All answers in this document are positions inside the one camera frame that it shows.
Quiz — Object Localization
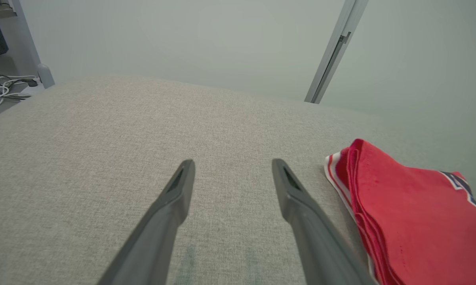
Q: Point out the grey post with rounded foot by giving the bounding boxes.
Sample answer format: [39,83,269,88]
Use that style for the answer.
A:
[9,0,55,88]

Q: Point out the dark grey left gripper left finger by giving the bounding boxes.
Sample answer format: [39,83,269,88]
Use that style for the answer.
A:
[97,160,196,285]

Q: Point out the grey double partition post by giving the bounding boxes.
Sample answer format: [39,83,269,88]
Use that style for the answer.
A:
[304,0,370,104]

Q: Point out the red jersey white striped sleeves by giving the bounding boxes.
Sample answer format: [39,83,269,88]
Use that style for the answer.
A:
[324,139,476,285]

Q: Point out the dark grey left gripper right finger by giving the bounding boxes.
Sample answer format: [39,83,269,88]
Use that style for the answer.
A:
[272,158,377,285]

